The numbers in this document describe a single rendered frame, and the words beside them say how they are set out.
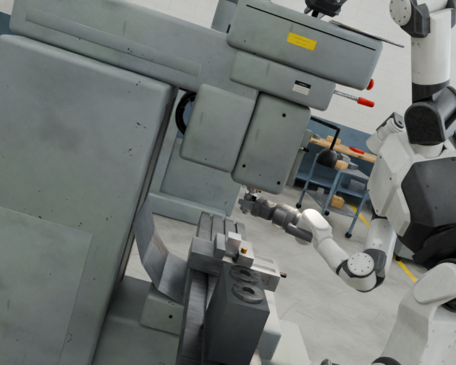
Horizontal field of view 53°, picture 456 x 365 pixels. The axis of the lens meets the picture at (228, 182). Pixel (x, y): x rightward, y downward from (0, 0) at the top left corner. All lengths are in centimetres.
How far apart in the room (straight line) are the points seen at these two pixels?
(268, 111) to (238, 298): 61
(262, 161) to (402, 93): 725
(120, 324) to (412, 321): 97
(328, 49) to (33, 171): 97
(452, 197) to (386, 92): 731
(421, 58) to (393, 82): 737
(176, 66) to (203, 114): 17
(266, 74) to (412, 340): 87
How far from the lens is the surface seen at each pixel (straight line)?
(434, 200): 130
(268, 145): 152
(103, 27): 153
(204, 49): 148
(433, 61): 125
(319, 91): 150
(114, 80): 140
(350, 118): 846
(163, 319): 169
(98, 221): 150
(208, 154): 150
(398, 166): 132
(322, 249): 155
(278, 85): 148
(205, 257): 171
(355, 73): 151
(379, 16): 851
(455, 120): 135
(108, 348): 180
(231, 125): 148
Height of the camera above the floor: 170
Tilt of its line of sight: 15 degrees down
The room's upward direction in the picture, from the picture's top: 19 degrees clockwise
